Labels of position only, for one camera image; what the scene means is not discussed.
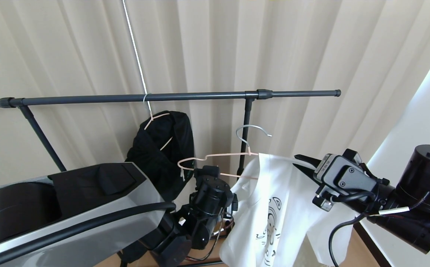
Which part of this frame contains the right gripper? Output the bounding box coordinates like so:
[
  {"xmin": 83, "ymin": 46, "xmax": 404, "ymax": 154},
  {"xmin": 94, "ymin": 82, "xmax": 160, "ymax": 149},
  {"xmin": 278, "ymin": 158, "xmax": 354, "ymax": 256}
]
[{"xmin": 294, "ymin": 154, "xmax": 401, "ymax": 221}]

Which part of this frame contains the white printed garment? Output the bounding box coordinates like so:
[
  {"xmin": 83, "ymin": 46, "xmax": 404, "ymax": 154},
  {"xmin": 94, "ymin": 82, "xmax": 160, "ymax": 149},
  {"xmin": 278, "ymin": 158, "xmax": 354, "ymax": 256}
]
[{"xmin": 219, "ymin": 153, "xmax": 356, "ymax": 267}]

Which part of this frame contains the pink clothes hanger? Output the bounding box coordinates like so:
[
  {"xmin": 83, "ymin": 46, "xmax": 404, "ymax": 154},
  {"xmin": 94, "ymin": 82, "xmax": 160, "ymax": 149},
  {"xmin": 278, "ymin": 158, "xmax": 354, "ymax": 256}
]
[
  {"xmin": 177, "ymin": 125, "xmax": 273, "ymax": 181},
  {"xmin": 143, "ymin": 93, "xmax": 173, "ymax": 151}
]

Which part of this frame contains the black garment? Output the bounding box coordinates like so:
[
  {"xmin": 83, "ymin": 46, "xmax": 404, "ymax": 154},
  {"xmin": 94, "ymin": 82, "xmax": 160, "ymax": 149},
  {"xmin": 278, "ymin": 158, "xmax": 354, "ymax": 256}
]
[{"xmin": 125, "ymin": 111, "xmax": 195, "ymax": 202}]

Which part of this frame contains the black clothes rack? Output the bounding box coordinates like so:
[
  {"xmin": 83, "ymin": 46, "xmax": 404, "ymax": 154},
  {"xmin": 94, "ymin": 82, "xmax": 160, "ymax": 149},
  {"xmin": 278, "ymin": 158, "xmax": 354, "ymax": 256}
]
[{"xmin": 0, "ymin": 89, "xmax": 341, "ymax": 267}]

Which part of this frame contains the beige curtain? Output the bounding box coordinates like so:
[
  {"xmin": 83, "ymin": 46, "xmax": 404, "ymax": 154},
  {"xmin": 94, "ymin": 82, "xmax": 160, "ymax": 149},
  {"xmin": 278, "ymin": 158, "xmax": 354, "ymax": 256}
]
[{"xmin": 0, "ymin": 0, "xmax": 430, "ymax": 208}]

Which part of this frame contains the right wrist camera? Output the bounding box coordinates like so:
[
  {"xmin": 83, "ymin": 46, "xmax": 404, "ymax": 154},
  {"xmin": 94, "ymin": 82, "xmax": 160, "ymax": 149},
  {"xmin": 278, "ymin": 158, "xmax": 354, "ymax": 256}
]
[{"xmin": 313, "ymin": 149, "xmax": 390, "ymax": 193}]

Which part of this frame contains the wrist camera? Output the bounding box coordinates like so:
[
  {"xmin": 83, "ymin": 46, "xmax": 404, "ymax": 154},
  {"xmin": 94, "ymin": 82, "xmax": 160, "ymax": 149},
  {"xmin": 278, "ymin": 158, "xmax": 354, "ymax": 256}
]
[
  {"xmin": 313, "ymin": 149, "xmax": 390, "ymax": 193},
  {"xmin": 194, "ymin": 165, "xmax": 220, "ymax": 179}
]

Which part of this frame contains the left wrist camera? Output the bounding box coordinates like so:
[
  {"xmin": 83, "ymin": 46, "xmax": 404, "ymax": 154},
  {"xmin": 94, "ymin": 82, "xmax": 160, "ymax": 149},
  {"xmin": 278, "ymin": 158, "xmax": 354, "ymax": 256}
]
[{"xmin": 194, "ymin": 165, "xmax": 220, "ymax": 179}]

